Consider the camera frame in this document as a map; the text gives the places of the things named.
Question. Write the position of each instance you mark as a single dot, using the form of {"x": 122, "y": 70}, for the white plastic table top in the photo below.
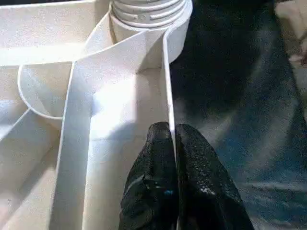
{"x": 108, "y": 119}

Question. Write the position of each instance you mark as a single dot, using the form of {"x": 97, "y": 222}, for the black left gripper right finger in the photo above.
{"x": 206, "y": 191}

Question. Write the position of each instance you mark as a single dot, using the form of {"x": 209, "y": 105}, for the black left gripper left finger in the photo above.
{"x": 153, "y": 182}

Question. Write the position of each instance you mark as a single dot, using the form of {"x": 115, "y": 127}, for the white plastic table leg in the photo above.
{"x": 148, "y": 12}

